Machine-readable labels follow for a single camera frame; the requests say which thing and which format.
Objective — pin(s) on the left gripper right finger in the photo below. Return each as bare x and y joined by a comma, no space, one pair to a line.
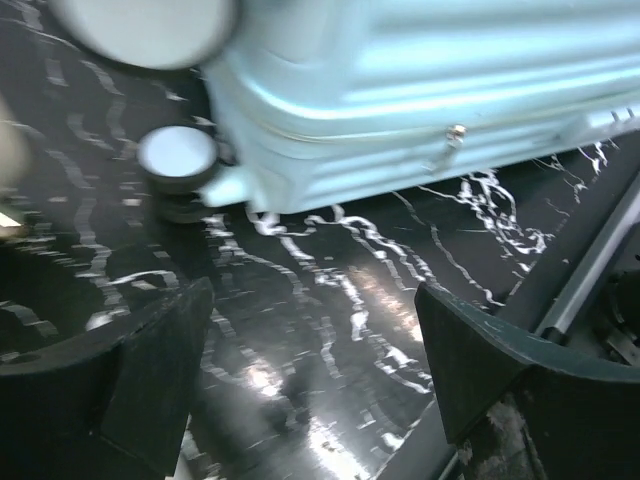
517,406

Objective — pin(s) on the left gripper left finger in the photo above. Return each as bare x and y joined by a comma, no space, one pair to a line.
111,403

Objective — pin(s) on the light blue ribbed suitcase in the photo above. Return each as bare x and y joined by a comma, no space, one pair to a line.
323,102

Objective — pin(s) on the black marble pattern mat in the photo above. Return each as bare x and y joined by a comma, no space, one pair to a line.
314,366

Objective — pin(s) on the aluminium rail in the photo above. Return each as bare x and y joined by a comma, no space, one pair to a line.
591,268

